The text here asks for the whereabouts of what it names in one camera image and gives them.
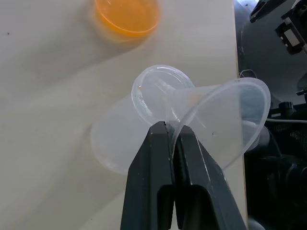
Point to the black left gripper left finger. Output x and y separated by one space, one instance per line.
146 172

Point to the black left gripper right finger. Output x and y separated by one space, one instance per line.
206 182

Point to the cup of orange liquid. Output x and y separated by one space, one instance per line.
127 16

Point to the clear plastic cup lying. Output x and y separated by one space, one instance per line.
124 136

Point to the dark robot body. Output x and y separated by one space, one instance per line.
275 119

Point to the clear plastic cup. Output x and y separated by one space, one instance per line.
230 112
124 136

